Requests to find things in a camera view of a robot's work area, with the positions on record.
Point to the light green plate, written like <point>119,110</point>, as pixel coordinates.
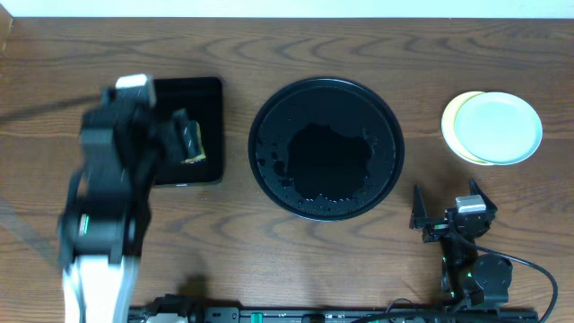
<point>498,128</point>

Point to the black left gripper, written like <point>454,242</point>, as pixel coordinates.
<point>163,135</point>

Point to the green and yellow sponge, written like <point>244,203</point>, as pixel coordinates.
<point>193,142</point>

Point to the black rectangular water tray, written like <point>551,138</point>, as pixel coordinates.
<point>187,99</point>

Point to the round black tray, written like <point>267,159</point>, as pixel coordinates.
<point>326,149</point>

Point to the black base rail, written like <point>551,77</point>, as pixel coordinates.
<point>172,308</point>

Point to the yellow plate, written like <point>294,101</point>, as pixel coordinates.
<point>448,128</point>

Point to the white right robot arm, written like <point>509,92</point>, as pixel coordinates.
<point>473,281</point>

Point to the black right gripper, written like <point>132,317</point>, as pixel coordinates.
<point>436,226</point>

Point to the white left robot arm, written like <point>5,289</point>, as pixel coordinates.
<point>101,231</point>

